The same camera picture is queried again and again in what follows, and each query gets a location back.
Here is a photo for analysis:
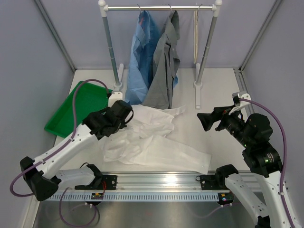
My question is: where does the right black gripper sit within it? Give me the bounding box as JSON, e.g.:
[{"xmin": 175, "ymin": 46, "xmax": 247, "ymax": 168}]
[{"xmin": 197, "ymin": 104, "xmax": 253, "ymax": 148}]

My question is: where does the white shirt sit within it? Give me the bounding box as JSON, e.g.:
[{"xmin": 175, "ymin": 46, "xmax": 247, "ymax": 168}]
[{"xmin": 100, "ymin": 104, "xmax": 211, "ymax": 174}]

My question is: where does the metal wire hanger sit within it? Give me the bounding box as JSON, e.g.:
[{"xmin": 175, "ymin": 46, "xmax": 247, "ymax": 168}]
[{"xmin": 193, "ymin": 4, "xmax": 202, "ymax": 64}]

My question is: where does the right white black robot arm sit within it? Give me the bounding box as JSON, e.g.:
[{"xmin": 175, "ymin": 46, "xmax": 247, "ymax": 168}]
[{"xmin": 197, "ymin": 106, "xmax": 301, "ymax": 228}]

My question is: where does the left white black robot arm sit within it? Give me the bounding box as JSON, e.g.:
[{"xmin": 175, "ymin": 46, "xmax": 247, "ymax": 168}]
[{"xmin": 20, "ymin": 100, "xmax": 134, "ymax": 201}]

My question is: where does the light blue shirt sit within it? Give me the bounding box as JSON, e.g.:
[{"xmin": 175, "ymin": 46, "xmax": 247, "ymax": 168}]
[{"xmin": 125, "ymin": 11, "xmax": 178, "ymax": 105}]

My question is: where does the grey shirt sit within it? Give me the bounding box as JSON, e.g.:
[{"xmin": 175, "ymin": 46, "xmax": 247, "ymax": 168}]
[{"xmin": 142, "ymin": 11, "xmax": 180, "ymax": 109}]

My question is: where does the green plastic tray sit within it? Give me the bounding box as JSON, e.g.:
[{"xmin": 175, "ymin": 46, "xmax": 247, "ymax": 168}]
[{"xmin": 44, "ymin": 81, "xmax": 112, "ymax": 138}]

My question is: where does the white metal clothes rack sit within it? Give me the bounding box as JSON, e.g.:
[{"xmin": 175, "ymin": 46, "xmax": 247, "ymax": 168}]
[{"xmin": 98, "ymin": 0, "xmax": 223, "ymax": 109}]

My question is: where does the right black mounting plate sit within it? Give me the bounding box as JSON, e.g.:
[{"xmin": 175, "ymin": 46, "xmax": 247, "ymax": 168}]
[{"xmin": 195, "ymin": 174, "xmax": 228, "ymax": 190}]

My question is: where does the black mounting plate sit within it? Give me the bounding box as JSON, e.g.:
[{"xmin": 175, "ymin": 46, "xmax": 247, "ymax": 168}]
[
  {"xmin": 93, "ymin": 175, "xmax": 117, "ymax": 190},
  {"xmin": 195, "ymin": 174, "xmax": 228, "ymax": 190}
]

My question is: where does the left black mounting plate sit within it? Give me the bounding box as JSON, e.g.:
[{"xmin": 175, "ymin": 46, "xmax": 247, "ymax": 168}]
[{"xmin": 93, "ymin": 175, "xmax": 117, "ymax": 190}]

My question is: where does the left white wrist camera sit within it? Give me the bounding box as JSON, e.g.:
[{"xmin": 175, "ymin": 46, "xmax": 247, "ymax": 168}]
[{"xmin": 108, "ymin": 91, "xmax": 123, "ymax": 107}]

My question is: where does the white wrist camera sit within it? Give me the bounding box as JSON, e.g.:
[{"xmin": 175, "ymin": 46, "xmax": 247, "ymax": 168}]
[
  {"xmin": 229, "ymin": 91, "xmax": 251, "ymax": 115},
  {"xmin": 108, "ymin": 91, "xmax": 123, "ymax": 107}
]

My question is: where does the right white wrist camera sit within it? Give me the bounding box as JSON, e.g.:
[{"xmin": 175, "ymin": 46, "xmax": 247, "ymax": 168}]
[{"xmin": 229, "ymin": 91, "xmax": 251, "ymax": 115}]

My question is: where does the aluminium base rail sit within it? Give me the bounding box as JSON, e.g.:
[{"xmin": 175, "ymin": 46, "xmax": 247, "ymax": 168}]
[{"xmin": 42, "ymin": 172, "xmax": 289, "ymax": 193}]

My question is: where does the white slotted cable duct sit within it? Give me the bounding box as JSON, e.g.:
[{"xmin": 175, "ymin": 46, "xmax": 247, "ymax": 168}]
[{"xmin": 47, "ymin": 191, "xmax": 219, "ymax": 202}]

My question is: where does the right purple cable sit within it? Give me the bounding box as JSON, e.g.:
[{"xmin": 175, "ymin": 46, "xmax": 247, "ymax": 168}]
[{"xmin": 239, "ymin": 98, "xmax": 295, "ymax": 228}]

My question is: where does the purple cable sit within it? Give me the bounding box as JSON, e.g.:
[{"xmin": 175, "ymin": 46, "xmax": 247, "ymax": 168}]
[
  {"xmin": 239, "ymin": 98, "xmax": 295, "ymax": 228},
  {"xmin": 9, "ymin": 79, "xmax": 112, "ymax": 197}
]

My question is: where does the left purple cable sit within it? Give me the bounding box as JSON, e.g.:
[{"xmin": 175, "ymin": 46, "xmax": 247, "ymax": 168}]
[{"xmin": 9, "ymin": 79, "xmax": 112, "ymax": 197}]

